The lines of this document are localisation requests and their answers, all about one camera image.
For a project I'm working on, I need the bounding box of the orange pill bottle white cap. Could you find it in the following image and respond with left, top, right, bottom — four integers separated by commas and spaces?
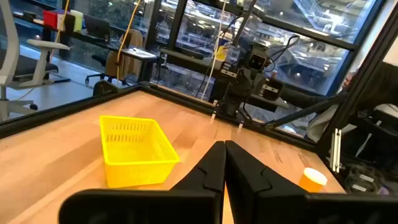
298, 167, 328, 194

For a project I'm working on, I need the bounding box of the pale green box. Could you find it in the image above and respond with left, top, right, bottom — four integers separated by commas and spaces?
70, 9, 84, 32

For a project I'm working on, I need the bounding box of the silver laptop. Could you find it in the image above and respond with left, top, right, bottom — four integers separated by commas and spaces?
123, 47, 158, 60

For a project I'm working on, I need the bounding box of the white office chair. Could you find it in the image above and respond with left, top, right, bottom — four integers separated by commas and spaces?
0, 0, 71, 122

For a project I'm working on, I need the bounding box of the black laptop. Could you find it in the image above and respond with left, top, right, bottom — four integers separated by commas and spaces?
83, 14, 111, 40

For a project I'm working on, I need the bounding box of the silver aluminium bracket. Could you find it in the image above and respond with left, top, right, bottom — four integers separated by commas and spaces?
330, 128, 343, 174

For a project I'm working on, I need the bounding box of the black arched bracket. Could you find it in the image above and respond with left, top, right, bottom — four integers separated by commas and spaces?
92, 80, 119, 97

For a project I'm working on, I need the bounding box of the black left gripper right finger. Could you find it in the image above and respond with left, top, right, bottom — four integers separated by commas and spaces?
224, 139, 398, 224

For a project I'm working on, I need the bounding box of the yellow hanging cable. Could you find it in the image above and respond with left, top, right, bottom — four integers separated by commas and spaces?
116, 0, 141, 80
54, 0, 71, 44

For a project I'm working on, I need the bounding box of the chair with brown coat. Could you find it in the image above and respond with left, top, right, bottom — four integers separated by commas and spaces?
85, 29, 144, 87

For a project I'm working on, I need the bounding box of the white hanging cable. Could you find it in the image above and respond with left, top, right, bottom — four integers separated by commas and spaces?
200, 0, 228, 101

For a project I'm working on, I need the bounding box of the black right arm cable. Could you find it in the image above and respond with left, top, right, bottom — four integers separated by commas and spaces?
263, 34, 301, 73

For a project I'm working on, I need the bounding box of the red box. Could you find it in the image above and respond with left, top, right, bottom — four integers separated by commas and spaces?
42, 9, 62, 29

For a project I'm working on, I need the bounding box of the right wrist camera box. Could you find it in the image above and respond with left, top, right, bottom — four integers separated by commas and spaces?
247, 52, 268, 72

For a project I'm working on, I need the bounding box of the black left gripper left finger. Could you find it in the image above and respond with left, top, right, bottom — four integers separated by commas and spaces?
58, 140, 226, 224

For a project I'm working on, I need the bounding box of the long black office desk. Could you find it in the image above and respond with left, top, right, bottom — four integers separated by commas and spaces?
12, 11, 159, 82

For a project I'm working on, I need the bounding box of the yellow plastic mesh basket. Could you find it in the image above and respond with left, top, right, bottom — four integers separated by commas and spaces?
99, 114, 180, 189

